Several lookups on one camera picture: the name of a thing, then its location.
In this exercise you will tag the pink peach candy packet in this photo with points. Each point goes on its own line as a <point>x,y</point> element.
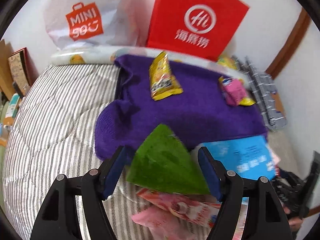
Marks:
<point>164,225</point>

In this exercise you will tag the green triangular snack packet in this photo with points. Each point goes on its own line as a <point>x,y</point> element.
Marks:
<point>162,163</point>

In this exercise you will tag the person's right hand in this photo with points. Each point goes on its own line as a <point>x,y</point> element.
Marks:
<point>294,222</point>

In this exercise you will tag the brown wooden door frame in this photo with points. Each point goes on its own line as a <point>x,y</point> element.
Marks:
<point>291,45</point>

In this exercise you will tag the white Miniso plastic bag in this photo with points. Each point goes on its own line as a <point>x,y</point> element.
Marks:
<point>82,23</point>

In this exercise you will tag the pink and yellow snack packet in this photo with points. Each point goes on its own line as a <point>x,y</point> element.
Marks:
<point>234,92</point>

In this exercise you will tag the red paper shopping bag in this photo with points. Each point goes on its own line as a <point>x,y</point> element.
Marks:
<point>200,28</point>

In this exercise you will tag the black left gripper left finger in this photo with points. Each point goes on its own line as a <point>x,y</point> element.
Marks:
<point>58,217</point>

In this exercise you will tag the blue tissue pack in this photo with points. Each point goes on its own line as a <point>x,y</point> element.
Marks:
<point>249,157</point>

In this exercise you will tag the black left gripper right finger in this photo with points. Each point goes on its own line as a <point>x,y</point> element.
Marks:
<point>265,217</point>

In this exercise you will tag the long pink bear snack packet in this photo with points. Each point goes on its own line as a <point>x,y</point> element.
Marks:
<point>183,207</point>

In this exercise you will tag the brown picture frame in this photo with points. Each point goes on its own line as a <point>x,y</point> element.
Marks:
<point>22,71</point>

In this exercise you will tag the grey checked folded cloth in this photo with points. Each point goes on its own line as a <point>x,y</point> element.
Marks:
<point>264,91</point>

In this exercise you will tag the purple towel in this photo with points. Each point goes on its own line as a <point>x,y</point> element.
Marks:
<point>199,114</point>

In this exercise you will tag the striped bed quilt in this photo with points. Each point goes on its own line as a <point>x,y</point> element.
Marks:
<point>53,134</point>

